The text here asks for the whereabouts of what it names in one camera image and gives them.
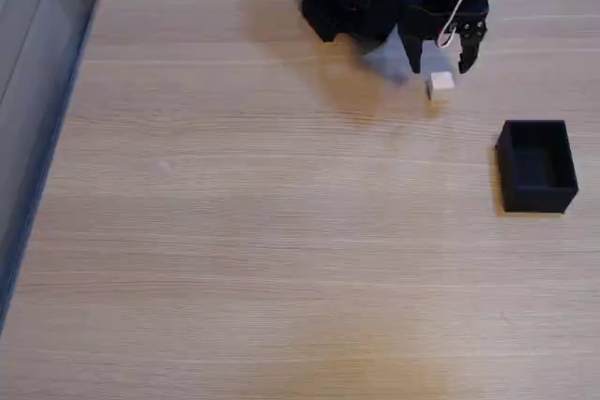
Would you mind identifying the white cube block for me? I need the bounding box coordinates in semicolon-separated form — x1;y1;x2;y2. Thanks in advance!
426;70;457;103

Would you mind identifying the black open box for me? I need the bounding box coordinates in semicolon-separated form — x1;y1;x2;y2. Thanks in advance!
495;119;580;215

